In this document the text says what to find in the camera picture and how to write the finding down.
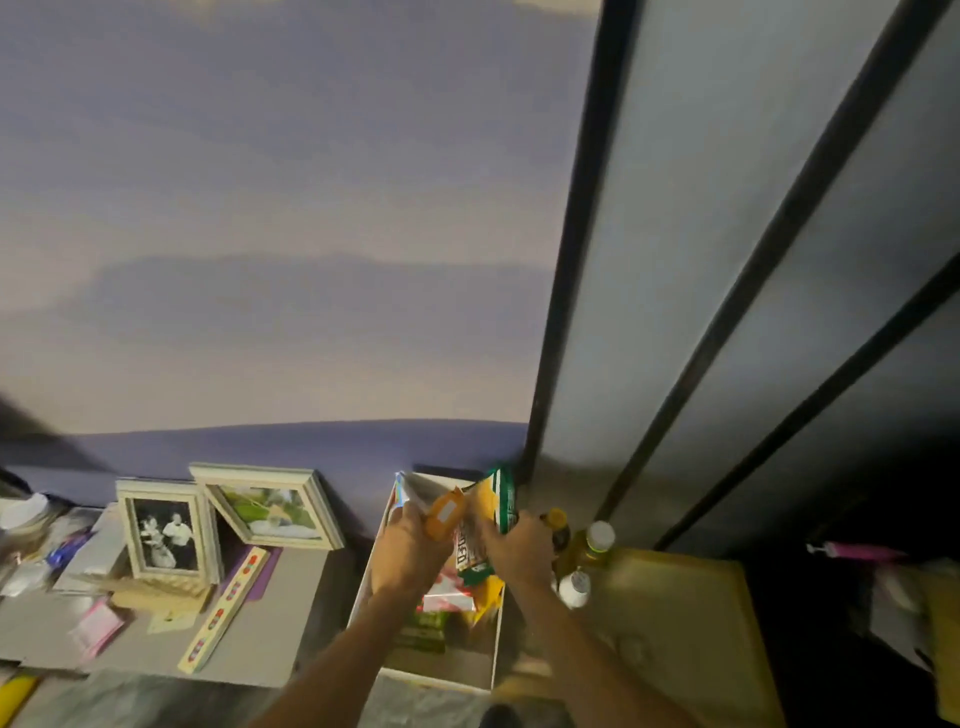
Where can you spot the person's left hand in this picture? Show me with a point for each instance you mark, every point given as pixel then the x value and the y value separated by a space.
pixel 405 555

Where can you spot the person's right hand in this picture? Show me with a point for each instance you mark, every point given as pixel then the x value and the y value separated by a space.
pixel 521 559

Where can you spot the person's right fingers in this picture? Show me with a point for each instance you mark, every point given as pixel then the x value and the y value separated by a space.
pixel 525 525

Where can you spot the person's left fingers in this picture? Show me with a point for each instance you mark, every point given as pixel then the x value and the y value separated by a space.
pixel 409 519

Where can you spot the blue and white paper packet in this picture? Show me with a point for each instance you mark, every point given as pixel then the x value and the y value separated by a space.
pixel 417 487

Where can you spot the orange sachet with white label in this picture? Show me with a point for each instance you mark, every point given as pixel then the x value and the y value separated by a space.
pixel 445 514

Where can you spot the green and yellow snack packet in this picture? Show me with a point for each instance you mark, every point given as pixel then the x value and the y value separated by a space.
pixel 495 499

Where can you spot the person's left forearm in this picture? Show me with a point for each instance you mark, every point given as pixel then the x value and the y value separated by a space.
pixel 337 667

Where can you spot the person's right forearm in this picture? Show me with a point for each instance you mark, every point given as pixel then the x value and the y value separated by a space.
pixel 592 667

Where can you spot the dark bottle with yellow cap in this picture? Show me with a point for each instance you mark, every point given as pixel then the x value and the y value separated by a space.
pixel 557 526

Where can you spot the amber bottle with white cap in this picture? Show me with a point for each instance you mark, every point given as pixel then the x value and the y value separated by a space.
pixel 594 546

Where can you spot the small white bottle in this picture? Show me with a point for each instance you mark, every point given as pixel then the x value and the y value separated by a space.
pixel 574 589

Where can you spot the red and white packet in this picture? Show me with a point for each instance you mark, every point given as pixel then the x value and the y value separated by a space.
pixel 448 600

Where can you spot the white cardboard box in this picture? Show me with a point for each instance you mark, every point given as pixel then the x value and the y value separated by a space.
pixel 457 664

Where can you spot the purple paper sheet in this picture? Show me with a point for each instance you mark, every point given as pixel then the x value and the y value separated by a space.
pixel 264 571

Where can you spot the grey board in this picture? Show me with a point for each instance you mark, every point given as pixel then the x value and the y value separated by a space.
pixel 277 630

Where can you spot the cream strip with coloured dots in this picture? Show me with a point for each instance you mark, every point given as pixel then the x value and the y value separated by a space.
pixel 223 611

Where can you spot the white paper stack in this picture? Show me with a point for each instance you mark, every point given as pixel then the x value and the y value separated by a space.
pixel 94 555

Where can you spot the black framed frosted window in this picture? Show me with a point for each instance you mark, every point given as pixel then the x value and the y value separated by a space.
pixel 720 262

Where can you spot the pink packet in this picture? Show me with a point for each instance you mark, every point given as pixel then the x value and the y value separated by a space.
pixel 97 627

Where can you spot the pink stick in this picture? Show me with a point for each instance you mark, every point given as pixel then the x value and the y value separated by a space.
pixel 859 552

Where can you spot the white bowl stack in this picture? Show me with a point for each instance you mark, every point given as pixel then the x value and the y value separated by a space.
pixel 22 513

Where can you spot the yellow object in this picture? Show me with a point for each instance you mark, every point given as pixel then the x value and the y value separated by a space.
pixel 15 697

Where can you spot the frame with colour photo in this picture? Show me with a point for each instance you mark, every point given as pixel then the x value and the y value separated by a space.
pixel 271 510

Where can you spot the frame with black-and-white photo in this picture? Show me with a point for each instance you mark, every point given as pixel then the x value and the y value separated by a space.
pixel 166 534

